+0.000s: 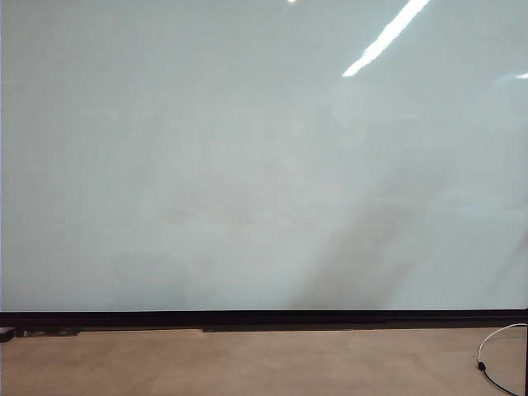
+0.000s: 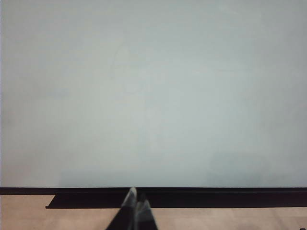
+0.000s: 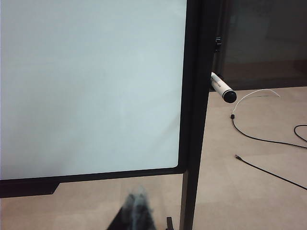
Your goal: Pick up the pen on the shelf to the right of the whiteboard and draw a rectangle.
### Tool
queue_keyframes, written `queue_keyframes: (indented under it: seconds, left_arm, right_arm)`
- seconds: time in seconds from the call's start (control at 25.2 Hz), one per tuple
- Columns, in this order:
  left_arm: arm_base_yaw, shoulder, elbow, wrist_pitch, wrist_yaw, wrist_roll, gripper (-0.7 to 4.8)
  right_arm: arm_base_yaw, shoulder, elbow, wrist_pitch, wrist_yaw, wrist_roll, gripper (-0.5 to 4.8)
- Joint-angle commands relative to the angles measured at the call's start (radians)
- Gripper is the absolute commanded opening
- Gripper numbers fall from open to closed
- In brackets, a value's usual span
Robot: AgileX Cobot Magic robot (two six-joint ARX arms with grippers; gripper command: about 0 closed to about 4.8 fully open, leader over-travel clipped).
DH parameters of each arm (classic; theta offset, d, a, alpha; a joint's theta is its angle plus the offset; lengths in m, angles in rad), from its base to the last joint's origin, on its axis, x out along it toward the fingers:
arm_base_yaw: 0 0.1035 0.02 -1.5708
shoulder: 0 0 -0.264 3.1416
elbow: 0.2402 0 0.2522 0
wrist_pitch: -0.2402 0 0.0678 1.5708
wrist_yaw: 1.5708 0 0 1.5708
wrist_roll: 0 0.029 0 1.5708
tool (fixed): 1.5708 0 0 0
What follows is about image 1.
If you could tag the white glass whiteboard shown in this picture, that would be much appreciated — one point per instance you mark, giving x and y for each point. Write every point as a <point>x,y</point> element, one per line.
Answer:
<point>206,165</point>

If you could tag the black whiteboard pen tray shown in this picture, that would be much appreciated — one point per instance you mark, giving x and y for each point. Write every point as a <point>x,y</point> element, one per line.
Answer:
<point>330,328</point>

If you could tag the small black box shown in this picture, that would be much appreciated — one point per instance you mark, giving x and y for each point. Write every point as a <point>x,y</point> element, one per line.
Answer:
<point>6,334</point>

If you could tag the black whiteboard bottom rail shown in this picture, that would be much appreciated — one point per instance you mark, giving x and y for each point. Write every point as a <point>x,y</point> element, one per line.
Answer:
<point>123,317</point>

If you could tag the dark grey bracket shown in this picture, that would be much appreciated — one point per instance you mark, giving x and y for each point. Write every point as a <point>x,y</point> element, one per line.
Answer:
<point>53,332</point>

